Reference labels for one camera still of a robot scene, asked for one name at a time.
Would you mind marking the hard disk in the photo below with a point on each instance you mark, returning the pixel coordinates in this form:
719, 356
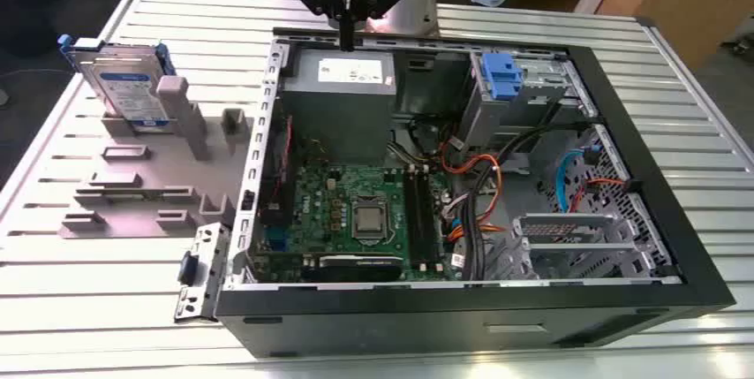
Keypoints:
127, 96

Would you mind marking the blue plastic drive latch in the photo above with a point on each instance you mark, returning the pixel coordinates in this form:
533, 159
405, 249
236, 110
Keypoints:
501, 74

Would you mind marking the grey power supply unit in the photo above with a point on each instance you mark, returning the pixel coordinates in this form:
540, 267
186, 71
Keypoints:
342, 123

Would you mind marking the grey metal drive cage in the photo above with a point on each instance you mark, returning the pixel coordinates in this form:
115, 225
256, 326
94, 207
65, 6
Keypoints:
506, 118

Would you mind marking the green motherboard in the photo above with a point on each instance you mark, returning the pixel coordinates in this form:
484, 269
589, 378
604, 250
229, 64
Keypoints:
377, 180

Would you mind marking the grey plastic parts rack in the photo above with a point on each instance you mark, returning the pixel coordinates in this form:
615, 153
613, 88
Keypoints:
154, 171

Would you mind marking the black RAM slot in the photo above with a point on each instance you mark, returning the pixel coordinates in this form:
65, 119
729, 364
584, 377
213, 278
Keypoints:
432, 220
416, 220

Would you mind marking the silver CPU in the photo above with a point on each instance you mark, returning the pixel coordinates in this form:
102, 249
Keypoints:
372, 221

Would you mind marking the green RAM stick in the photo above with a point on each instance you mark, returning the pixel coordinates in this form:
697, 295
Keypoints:
142, 196

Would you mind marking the black graphics card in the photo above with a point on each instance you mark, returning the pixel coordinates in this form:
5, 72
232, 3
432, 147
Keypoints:
360, 266

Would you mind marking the black latch with blue pad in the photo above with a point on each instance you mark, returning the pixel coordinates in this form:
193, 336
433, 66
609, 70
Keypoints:
189, 268

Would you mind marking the black PC case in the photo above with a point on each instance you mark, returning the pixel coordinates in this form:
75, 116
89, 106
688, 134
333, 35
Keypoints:
413, 321

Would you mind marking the silver rear bracket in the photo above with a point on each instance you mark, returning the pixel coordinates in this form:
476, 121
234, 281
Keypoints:
213, 246

